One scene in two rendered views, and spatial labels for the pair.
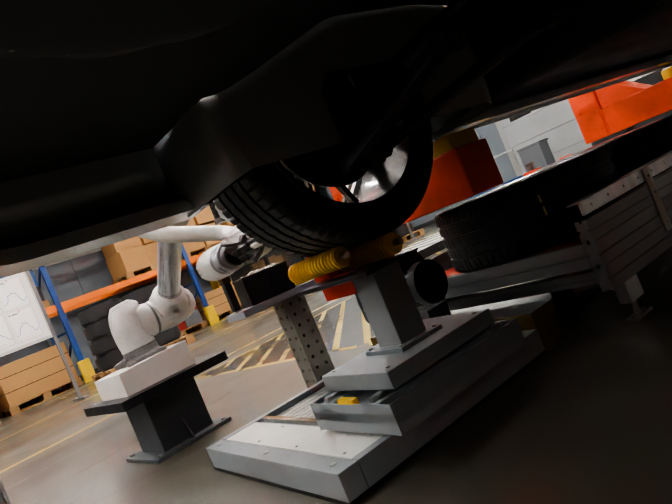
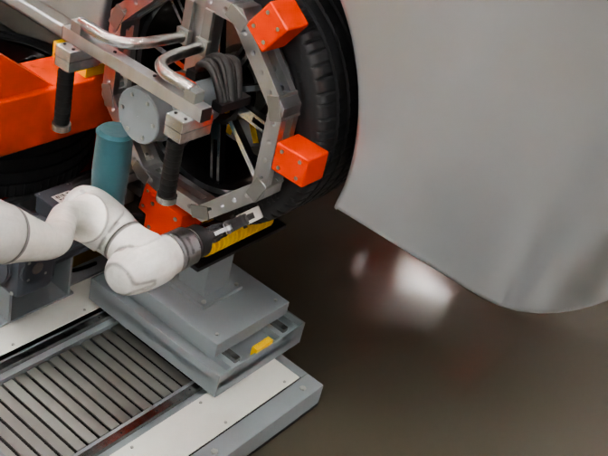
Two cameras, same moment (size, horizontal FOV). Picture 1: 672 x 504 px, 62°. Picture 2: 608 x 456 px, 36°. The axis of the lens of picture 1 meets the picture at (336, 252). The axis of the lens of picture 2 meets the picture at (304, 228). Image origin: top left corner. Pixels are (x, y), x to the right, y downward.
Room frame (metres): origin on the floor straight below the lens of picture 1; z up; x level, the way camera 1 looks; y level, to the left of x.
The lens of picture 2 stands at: (2.18, 1.92, 1.82)
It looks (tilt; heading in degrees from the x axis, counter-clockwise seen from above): 33 degrees down; 246
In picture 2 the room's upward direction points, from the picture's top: 15 degrees clockwise
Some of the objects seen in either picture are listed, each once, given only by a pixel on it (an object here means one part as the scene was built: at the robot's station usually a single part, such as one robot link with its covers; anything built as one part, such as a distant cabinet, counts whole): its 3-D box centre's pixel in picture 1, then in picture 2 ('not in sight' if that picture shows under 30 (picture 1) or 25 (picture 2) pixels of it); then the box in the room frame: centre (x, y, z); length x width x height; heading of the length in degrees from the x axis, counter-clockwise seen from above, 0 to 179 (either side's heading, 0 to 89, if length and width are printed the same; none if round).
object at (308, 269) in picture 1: (317, 265); (234, 230); (1.54, 0.06, 0.51); 0.29 x 0.06 x 0.06; 35
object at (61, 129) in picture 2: not in sight; (63, 98); (1.98, 0.02, 0.83); 0.04 x 0.04 x 0.16
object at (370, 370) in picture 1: (391, 310); (207, 257); (1.55, -0.08, 0.32); 0.40 x 0.30 x 0.28; 125
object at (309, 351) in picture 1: (306, 344); not in sight; (2.34, 0.26, 0.21); 0.10 x 0.10 x 0.42; 35
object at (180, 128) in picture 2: not in sight; (188, 122); (1.76, 0.28, 0.93); 0.09 x 0.05 x 0.05; 35
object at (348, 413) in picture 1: (417, 373); (196, 309); (1.55, -0.08, 0.13); 0.50 x 0.36 x 0.10; 125
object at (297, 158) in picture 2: not in sight; (299, 160); (1.50, 0.27, 0.85); 0.09 x 0.08 x 0.07; 125
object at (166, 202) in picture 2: (212, 199); (171, 168); (1.78, 0.29, 0.83); 0.04 x 0.04 x 0.16
